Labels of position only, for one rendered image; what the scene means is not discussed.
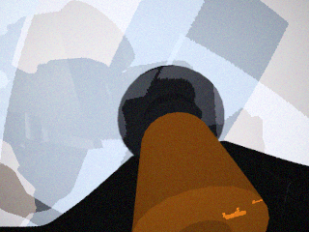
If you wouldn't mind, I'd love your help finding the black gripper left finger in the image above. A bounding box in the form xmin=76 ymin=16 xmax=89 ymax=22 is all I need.
xmin=0 ymin=156 xmax=140 ymax=232

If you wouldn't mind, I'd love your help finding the orange knob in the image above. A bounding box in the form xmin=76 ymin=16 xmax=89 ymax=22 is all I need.
xmin=132 ymin=112 xmax=269 ymax=232

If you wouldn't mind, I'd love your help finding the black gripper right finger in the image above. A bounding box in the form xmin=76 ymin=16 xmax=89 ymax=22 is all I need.
xmin=219 ymin=140 xmax=309 ymax=232

